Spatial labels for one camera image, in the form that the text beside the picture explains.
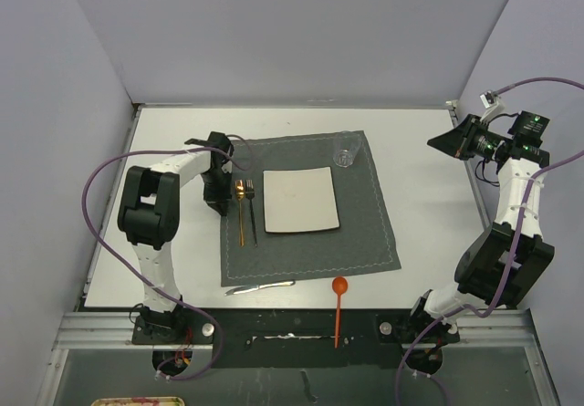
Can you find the silver table knife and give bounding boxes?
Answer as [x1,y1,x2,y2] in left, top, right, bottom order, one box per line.
[224,280,296,297]

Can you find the purple cable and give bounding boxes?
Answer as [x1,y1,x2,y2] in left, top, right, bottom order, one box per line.
[394,76,584,406]
[80,134,255,382]

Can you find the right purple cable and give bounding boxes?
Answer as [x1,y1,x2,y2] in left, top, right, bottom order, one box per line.
[394,76,584,406]

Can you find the white square plate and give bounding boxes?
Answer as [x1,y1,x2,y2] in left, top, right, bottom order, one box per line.
[263,167,339,234]

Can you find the gold fork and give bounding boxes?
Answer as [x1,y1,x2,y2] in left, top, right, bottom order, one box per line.
[235,179,245,247]

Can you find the dark grey cloth placemat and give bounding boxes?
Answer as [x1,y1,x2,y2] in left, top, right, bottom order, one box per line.
[220,130,402,286]

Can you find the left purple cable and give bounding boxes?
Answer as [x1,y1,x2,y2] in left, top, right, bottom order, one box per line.
[80,134,255,382]

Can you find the clear plastic cup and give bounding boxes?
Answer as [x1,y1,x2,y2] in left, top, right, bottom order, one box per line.
[333,131,361,168]

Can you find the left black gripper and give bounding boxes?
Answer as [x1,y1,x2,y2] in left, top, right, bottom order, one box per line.
[200,169,233,216]

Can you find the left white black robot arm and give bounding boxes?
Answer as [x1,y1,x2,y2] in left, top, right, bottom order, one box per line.
[118,131,234,343]

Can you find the dark handled silver fork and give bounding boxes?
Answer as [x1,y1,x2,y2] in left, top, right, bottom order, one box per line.
[245,179,257,246]

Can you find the floral tray edge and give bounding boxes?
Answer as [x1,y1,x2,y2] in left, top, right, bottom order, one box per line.
[91,396,185,406]

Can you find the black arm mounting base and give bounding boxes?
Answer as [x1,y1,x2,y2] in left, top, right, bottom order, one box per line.
[131,309,460,374]

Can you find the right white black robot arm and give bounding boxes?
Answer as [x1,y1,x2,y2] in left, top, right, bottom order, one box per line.
[406,111,555,341]

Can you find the orange plastic spoon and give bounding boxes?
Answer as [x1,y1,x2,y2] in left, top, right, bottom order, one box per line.
[332,276,349,349]

